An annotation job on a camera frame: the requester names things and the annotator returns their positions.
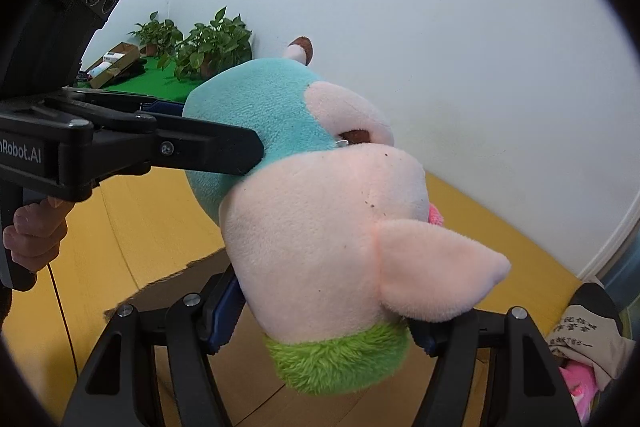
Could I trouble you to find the teal pink plush pig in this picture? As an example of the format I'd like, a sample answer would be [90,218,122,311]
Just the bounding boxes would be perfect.
[183,38,510,395]

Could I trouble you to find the person left hand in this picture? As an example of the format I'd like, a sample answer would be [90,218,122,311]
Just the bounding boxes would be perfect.
[2,196,74,273]

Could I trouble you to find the pink plush toy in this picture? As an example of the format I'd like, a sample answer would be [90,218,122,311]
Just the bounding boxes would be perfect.
[560,361,599,425]

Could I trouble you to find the green covered side table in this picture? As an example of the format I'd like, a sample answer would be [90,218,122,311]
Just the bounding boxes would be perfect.
[101,57,203,103]

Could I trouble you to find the small cardboard box far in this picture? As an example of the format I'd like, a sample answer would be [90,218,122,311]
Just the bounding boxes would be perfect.
[87,42,140,89]

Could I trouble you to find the brown cardboard box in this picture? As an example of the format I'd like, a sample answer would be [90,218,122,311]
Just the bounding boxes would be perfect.
[103,248,230,322]

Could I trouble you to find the potted green plant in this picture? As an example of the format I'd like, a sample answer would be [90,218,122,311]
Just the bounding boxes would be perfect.
[129,11,183,57]
[158,6,253,80]

